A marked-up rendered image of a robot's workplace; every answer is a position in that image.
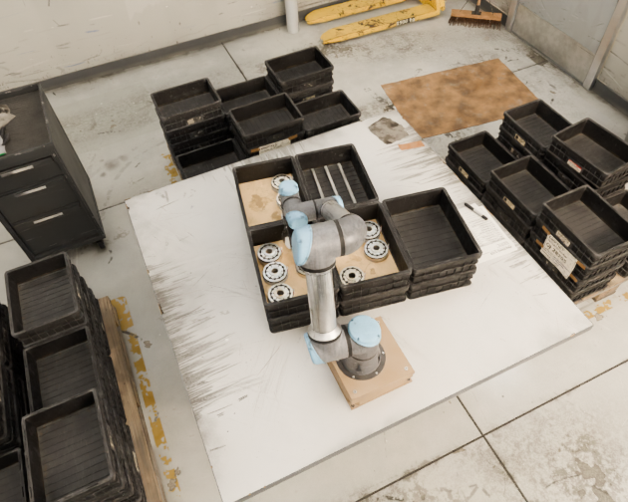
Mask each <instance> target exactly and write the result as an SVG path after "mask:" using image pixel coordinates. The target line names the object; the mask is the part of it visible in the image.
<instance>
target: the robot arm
mask: <svg viewBox="0 0 628 502"><path fill-rule="evenodd" d="M298 191H299V188H298V185H297V183H296V182H295V181H293V180H284V181H282V182H281V183H280V184H279V191H278V193H279V197H280V204H281V207H280V210H281V211H282V217H283V224H284V231H282V240H283V242H284V244H285V245H286V247H287V248H288V249H290V248H292V251H293V258H294V262H295V264H296V265H298V266H300V268H301V270H302V271H304V272H305V276H306V284H307V292H308V301H309V309H310V317H311V324H310V325H309V327H308V332H307V333H305V334H304V339H305V342H306V345H307V348H308V352H309V355H310V358H311V360H312V363H313V364H314V365H320V364H326V363H329V362H333V361H338V360H341V362H342V364H343V366H344V367H345V369H346V370H347V371H349V372H350V373H352V374H355V375H359V376H364V375H368V374H370V373H372V372H373V371H375V370H376V369H377V367H378V366H379V364H380V360H381V352H380V349H379V343H380V341H381V328H380V325H379V324H378V322H377V321H376V320H375V319H373V318H371V317H369V316H366V315H359V316H356V317H354V318H352V319H351V321H350V322H349V323H348V324H344V325H340V323H339V322H337V321H336V311H335V299H334V288H333V276H332V269H333V268H334V267H335V265H336V258H337V257H342V256H346V255H350V254H352V253H354V252H355V251H357V250H358V249H359V248H360V247H361V246H362V245H363V243H364V242H365V239H366V237H367V226H366V223H365V222H364V220H363V219H362V218H361V217H359V216H358V215H356V214H353V213H350V212H348V211H347V210H346V209H345V208H344V205H343V201H342V198H341V197H340V196H330V197H326V198H321V199H315V200H310V201H305V202H302V201H301V199H300V196H299V192H298ZM322 218H325V219H326V221H325V222H320V223H315V224H308V221H312V220H316V219H322Z"/></svg>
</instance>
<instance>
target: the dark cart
mask: <svg viewBox="0 0 628 502"><path fill-rule="evenodd" d="M0 105H7V106H8V108H9V110H10V114H11V115H14V116H16V117H15V118H14V119H13V120H11V121H9V122H8V123H7V124H5V125H4V127H5V129H4V135H5V134H6V133H8V134H9V139H8V141H7V142H6V144H5V150H6V154H4V155H1V156H0V222H1V224H2V225H3V226H4V227H5V229H6V230H7V231H8V232H9V234H10V235H11V236H12V237H13V239H14V240H15V241H16V243H17V244H18V245H19V246H20V248H21V249H22V250H23V251H24V253H25V254H26V255H27V257H28V258H29V259H30V260H31V262H34V261H37V260H40V259H43V258H46V257H48V256H51V255H54V254H57V253H60V252H63V251H65V252H67V251H70V250H73V249H76V248H78V247H81V246H84V245H87V244H90V243H93V242H96V243H97V244H98V245H99V246H100V248H101V249H103V248H105V247H106V246H105V244H104V240H103V239H104V238H106V234H105V231H104V227H103V223H102V220H101V216H100V213H99V209H98V205H97V202H96V198H95V194H94V191H93V187H92V184H91V180H90V177H89V175H88V174H87V173H86V171H85V169H84V167H83V165H82V163H81V161H80V159H79V157H78V155H77V154H76V152H75V150H74V148H73V146H72V144H71V142H70V140H69V138H68V136H67V135H66V133H65V131H64V129H63V127H62V125H61V123H60V121H59V119H58V117H57V116H56V114H55V112H54V110H53V108H52V106H51V104H50V102H49V100H48V98H47V97H46V95H45V93H44V91H43V89H42V87H41V85H40V83H35V84H31V85H28V86H24V87H20V88H17V89H13V90H9V91H6V92H2V93H0Z"/></svg>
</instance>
